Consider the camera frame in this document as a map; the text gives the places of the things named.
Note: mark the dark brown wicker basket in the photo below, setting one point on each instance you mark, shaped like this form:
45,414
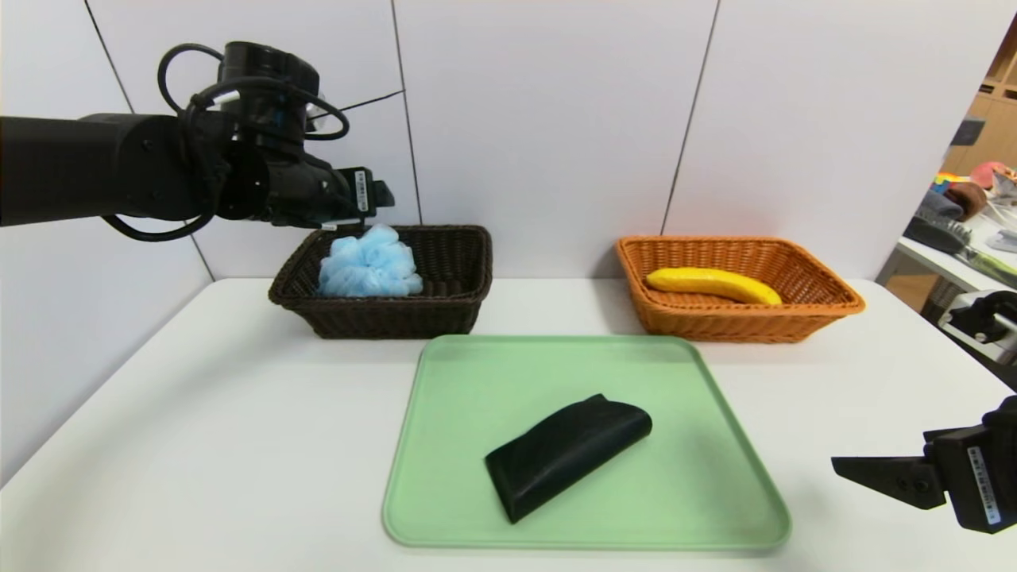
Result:
381,318

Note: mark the black glasses case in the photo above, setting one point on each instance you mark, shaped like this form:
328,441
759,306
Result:
564,453

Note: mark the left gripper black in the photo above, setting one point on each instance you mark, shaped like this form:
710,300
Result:
359,191

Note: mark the orange wicker basket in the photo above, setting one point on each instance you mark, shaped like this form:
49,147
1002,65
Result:
715,326

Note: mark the crumpled silver plastic bag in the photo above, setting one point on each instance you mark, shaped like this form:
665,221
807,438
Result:
1005,189

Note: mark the wooden shelf unit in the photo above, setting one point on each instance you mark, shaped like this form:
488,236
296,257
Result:
997,135

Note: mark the brown round plush item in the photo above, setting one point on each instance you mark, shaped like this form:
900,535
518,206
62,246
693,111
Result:
968,200

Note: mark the light blue mesh bath loofah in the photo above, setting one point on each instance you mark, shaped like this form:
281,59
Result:
369,266

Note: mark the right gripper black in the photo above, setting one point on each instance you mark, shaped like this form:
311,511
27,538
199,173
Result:
979,479

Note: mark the light green plastic tray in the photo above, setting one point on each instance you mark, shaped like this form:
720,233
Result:
699,492

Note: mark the dark gray box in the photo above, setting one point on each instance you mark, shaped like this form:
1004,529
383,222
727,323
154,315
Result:
965,133

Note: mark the pink round item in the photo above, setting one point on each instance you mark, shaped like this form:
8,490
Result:
987,175

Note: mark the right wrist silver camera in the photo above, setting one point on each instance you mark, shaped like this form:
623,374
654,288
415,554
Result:
985,318

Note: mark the colourful toy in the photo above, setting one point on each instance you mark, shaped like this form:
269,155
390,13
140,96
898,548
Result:
949,183

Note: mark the dark gray folded cloth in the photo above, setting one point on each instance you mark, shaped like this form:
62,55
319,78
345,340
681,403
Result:
937,208

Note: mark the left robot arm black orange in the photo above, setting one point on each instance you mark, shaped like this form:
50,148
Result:
79,167

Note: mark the green and black tool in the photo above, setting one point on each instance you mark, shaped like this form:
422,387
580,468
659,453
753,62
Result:
985,266

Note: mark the yellow banana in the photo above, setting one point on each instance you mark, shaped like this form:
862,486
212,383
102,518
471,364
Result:
707,282

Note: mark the white side table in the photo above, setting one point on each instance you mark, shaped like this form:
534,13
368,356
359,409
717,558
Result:
941,266

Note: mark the black hair brush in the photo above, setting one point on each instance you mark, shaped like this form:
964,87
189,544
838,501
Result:
933,236

